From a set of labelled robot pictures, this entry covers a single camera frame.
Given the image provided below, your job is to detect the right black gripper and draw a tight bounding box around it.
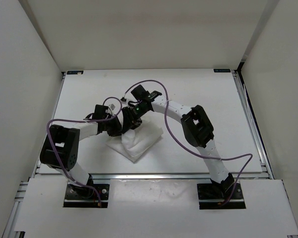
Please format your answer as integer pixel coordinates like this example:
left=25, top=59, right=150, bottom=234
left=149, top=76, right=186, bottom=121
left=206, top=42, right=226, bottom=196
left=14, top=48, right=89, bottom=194
left=122, top=103, right=149, bottom=134

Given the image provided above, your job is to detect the white pleated skirt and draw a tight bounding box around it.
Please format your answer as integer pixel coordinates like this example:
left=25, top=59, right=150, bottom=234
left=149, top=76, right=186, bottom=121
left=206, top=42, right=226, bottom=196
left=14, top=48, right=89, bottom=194
left=106, top=120, right=163, bottom=163

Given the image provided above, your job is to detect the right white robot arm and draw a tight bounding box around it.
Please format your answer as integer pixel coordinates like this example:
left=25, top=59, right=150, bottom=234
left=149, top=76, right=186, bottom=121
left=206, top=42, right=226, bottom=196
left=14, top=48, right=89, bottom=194
left=121, top=96, right=234, bottom=198

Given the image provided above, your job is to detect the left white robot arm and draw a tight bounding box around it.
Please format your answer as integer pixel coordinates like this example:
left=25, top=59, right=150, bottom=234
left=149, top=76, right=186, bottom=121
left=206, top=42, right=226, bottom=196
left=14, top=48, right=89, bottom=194
left=40, top=116, right=119, bottom=198

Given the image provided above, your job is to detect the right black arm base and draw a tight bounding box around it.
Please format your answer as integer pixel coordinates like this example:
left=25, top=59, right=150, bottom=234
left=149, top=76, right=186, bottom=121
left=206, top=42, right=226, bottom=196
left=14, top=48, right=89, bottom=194
left=197, top=183, right=246, bottom=210

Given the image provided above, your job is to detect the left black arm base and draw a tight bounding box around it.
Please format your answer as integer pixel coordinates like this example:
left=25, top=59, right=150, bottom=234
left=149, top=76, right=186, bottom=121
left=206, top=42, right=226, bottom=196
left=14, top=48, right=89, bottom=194
left=63, top=183, right=110, bottom=208

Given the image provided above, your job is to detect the left blue corner label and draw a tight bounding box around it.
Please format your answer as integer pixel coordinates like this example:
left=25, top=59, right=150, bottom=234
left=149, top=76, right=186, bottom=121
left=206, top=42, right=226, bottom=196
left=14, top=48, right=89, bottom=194
left=67, top=70, right=84, bottom=75

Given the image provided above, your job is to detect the blue corner label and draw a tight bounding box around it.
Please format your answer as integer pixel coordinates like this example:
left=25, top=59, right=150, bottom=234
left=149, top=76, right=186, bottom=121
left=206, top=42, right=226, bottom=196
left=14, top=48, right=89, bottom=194
left=67, top=70, right=84, bottom=75
left=214, top=68, right=231, bottom=73

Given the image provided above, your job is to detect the right blue corner label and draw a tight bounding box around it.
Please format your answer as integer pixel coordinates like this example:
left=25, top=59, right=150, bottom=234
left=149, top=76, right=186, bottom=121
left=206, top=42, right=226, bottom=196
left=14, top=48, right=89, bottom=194
left=214, top=68, right=231, bottom=73

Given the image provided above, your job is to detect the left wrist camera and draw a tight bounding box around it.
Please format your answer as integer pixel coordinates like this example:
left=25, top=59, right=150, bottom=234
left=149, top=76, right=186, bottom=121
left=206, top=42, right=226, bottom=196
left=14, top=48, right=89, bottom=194
left=92, top=105, right=109, bottom=120

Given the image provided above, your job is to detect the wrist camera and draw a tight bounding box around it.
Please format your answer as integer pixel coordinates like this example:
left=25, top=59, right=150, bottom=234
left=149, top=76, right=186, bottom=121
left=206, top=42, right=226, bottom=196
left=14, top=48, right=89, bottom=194
left=92, top=105, right=109, bottom=120
left=131, top=85, right=149, bottom=101

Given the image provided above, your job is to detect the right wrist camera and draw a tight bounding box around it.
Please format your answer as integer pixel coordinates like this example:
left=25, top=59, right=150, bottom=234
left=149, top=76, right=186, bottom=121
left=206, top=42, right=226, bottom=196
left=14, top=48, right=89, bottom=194
left=131, top=85, right=149, bottom=101

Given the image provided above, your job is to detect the aluminium table edge rail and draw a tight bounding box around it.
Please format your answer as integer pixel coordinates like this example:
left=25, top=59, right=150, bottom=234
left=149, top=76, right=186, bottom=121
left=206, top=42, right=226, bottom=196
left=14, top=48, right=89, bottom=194
left=32, top=173, right=214, bottom=181

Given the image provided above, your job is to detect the right aluminium frame rail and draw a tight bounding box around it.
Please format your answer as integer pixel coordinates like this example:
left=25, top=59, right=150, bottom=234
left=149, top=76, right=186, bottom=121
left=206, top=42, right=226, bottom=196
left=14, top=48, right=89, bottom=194
left=232, top=70, right=275, bottom=179

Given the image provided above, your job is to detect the aluminium frame rail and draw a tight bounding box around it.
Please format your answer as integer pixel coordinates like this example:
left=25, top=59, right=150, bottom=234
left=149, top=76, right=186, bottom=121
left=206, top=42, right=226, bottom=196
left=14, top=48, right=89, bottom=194
left=1, top=71, right=67, bottom=238
left=232, top=70, right=275, bottom=179

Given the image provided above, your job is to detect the left aluminium frame rail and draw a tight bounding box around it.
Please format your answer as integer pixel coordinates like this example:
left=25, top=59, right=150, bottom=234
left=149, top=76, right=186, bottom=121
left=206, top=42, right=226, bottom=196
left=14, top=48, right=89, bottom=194
left=1, top=71, right=67, bottom=238

